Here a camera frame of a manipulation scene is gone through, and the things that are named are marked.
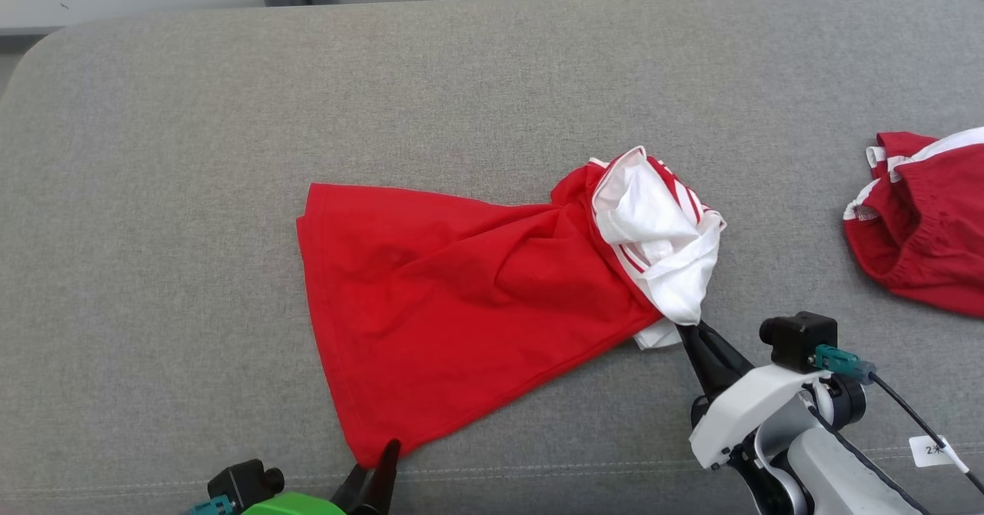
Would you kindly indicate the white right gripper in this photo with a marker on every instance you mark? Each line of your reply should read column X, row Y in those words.
column 753, row 407

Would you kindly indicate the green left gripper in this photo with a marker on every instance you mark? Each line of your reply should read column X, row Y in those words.
column 296, row 506

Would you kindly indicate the grey fabric sofa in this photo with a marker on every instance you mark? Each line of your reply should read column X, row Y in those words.
column 192, row 154

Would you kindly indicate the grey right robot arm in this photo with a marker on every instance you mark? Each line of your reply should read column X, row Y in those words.
column 830, row 476

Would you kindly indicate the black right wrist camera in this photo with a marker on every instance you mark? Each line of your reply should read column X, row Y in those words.
column 796, row 338

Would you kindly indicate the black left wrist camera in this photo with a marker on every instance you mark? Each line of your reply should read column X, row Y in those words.
column 242, row 484

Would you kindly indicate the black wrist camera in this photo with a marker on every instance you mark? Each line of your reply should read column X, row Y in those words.
column 242, row 484
column 796, row 338

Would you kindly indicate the red Bulls basketball jersey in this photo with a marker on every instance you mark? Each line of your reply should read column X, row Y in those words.
column 446, row 300

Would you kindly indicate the red shorts with white stripe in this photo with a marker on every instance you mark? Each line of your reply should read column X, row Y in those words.
column 938, row 230

